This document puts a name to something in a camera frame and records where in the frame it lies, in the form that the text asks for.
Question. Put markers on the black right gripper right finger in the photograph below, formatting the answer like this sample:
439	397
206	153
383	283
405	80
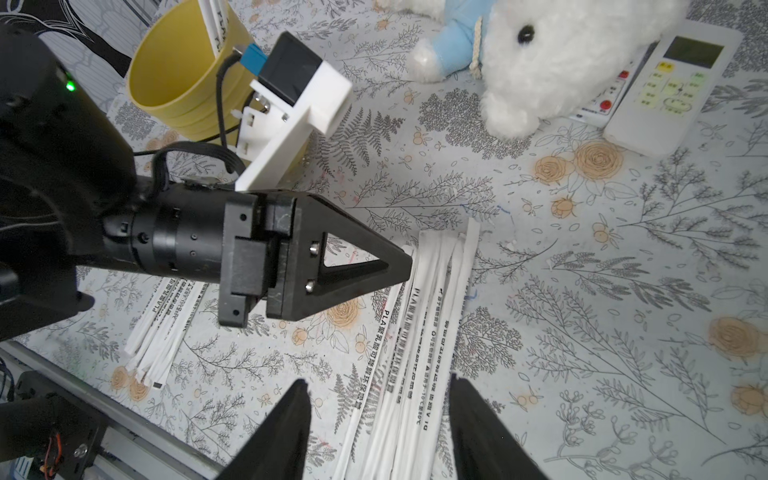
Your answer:
483	448

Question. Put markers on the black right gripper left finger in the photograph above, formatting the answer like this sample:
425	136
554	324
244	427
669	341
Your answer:
278	448

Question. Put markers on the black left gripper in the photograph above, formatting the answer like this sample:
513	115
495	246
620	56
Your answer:
300	251

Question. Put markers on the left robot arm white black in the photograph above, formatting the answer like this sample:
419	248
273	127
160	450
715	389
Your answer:
71	197

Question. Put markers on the bundle of wrapped straws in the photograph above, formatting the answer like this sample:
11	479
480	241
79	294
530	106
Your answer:
216	20

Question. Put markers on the yellow metal cup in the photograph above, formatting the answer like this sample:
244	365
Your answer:
173	77

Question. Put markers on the white plush bunny toy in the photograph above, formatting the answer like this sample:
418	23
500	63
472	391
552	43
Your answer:
538	59

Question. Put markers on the white remote control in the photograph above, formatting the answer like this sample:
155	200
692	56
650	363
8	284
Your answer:
671	88
598	111

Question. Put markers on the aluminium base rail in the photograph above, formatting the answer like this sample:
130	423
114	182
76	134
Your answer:
132	447

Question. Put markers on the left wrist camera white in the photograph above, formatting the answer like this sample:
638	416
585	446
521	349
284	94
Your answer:
300	94

